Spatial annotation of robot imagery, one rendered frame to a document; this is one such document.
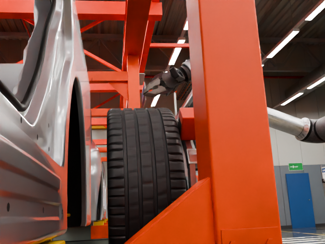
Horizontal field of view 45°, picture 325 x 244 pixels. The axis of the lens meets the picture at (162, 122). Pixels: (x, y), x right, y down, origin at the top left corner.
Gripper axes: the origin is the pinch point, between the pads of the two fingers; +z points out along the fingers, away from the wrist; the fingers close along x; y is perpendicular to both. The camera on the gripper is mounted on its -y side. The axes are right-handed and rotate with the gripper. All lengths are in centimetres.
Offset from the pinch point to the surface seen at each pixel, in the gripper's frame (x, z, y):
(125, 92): 121, -76, 361
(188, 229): -50, 24, -53
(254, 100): -32, -7, -57
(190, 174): -38.3, 9.7, -27.0
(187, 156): -33.1, 7.2, -26.7
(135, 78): 129, -97, 352
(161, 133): -22.6, 11.0, -28.4
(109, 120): -9.5, 22.4, -23.3
